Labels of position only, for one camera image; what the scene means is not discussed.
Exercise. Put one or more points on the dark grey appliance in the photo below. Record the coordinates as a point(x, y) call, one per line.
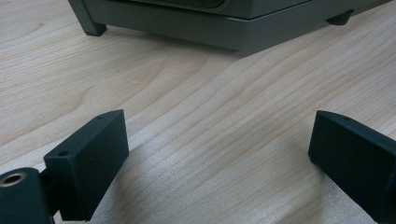
point(218, 25)

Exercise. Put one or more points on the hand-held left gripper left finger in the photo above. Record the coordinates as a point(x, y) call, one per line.
point(87, 161)

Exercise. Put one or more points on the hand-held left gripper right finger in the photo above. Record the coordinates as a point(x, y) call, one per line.
point(355, 158)

